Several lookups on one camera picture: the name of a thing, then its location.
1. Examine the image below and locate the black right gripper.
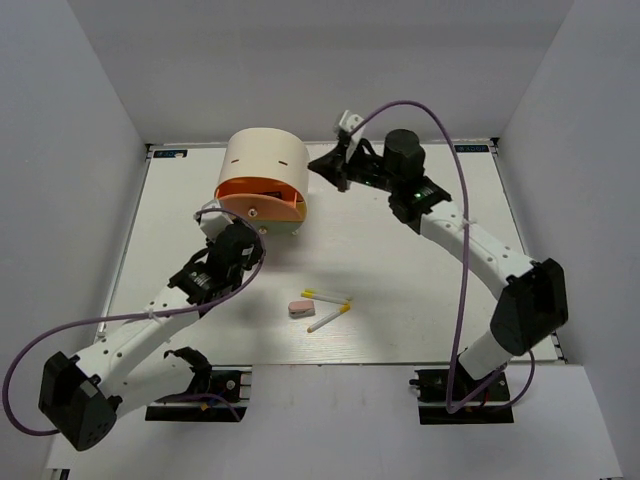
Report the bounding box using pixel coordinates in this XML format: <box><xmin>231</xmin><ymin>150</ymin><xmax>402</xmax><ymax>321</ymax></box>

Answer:
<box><xmin>309</xmin><ymin>141</ymin><xmax>401</xmax><ymax>194</ymax></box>

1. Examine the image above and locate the orange top drawer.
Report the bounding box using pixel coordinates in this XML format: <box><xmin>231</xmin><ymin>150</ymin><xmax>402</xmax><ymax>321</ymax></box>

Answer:
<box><xmin>215</xmin><ymin>177</ymin><xmax>307</xmax><ymax>222</ymax></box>

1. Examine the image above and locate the pink cap black highlighter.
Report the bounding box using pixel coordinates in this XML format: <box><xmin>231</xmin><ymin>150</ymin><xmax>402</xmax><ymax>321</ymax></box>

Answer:
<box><xmin>263</xmin><ymin>190</ymin><xmax>283</xmax><ymax>199</ymax></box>

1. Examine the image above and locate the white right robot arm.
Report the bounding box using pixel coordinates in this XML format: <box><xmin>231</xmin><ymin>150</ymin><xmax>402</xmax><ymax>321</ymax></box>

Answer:
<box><xmin>308</xmin><ymin>129</ymin><xmax>568</xmax><ymax>399</ymax></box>

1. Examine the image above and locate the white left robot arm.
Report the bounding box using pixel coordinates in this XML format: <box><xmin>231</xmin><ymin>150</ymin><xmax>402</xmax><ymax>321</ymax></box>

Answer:
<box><xmin>38</xmin><ymin>219</ymin><xmax>265</xmax><ymax>451</ymax></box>

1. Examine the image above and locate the cream cylindrical drawer organizer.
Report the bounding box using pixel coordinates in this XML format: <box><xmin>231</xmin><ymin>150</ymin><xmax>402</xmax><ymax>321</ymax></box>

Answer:
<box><xmin>216</xmin><ymin>128</ymin><xmax>310</xmax><ymax>198</ymax></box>

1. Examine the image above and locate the pink correction tape dispenser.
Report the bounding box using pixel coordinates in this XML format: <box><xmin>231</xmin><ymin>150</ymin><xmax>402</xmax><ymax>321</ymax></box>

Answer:
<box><xmin>288</xmin><ymin>299</ymin><xmax>315</xmax><ymax>318</ymax></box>

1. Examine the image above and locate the white marker yellow cap upper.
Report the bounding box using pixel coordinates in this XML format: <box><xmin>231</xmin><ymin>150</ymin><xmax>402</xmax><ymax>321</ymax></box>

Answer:
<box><xmin>300</xmin><ymin>289</ymin><xmax>353</xmax><ymax>305</ymax></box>

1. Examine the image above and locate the white marker yellow cap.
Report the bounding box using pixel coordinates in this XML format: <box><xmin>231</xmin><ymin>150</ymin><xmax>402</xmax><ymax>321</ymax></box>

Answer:
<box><xmin>307</xmin><ymin>304</ymin><xmax>351</xmax><ymax>334</ymax></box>
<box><xmin>300</xmin><ymin>289</ymin><xmax>353</xmax><ymax>305</ymax></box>

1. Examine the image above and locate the white marker yellow cap lower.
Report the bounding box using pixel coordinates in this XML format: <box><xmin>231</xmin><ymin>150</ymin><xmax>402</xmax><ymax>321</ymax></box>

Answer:
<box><xmin>307</xmin><ymin>304</ymin><xmax>351</xmax><ymax>334</ymax></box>

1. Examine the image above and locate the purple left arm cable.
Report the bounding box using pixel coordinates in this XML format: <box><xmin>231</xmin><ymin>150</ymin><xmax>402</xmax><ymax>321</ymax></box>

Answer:
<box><xmin>3</xmin><ymin>208</ymin><xmax>267</xmax><ymax>435</ymax></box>

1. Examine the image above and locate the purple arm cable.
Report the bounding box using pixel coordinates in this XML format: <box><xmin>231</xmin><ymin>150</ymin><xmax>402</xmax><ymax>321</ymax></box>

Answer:
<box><xmin>357</xmin><ymin>100</ymin><xmax>535</xmax><ymax>415</ymax></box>
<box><xmin>3</xmin><ymin>208</ymin><xmax>267</xmax><ymax>435</ymax></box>

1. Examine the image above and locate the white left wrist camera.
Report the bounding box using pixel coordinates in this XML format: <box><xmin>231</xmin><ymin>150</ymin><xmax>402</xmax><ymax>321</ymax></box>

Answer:
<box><xmin>194</xmin><ymin>200</ymin><xmax>239</xmax><ymax>244</ymax></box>

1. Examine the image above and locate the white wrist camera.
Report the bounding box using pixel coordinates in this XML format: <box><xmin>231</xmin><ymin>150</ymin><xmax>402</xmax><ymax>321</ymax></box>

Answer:
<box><xmin>194</xmin><ymin>200</ymin><xmax>239</xmax><ymax>244</ymax></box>
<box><xmin>333</xmin><ymin>110</ymin><xmax>364</xmax><ymax>161</ymax></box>

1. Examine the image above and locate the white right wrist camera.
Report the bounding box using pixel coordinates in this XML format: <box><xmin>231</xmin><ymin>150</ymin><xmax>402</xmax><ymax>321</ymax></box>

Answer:
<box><xmin>333</xmin><ymin>110</ymin><xmax>364</xmax><ymax>161</ymax></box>

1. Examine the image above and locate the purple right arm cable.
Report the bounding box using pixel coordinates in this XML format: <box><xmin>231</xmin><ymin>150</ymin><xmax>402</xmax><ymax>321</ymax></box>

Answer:
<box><xmin>357</xmin><ymin>100</ymin><xmax>535</xmax><ymax>415</ymax></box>

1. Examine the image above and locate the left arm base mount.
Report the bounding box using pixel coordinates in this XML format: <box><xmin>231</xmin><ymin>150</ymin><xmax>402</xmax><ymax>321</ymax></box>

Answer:
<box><xmin>145</xmin><ymin>366</ymin><xmax>252</xmax><ymax>423</ymax></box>

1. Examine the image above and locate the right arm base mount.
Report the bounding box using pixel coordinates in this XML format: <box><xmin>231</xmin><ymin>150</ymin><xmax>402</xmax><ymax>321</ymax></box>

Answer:
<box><xmin>409</xmin><ymin>367</ymin><xmax>516</xmax><ymax>426</ymax></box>

